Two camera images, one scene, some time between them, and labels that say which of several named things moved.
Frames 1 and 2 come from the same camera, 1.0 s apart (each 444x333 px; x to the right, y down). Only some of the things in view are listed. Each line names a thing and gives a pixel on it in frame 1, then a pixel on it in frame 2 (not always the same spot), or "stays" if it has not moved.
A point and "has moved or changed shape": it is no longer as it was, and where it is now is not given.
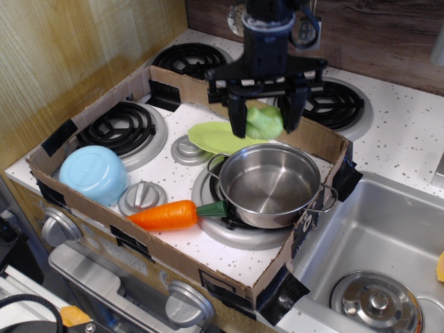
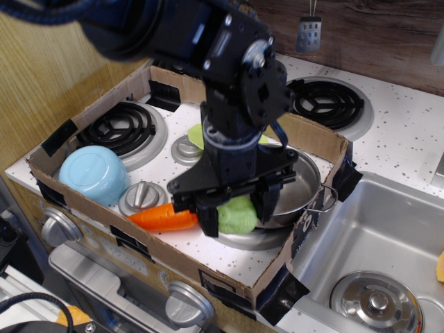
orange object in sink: (440, 268) stays
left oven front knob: (59, 229) stays
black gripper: (266, 69) to (233, 163)
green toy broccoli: (263, 123) has moved or changed shape
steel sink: (381, 225) stays
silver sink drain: (376, 302) stays
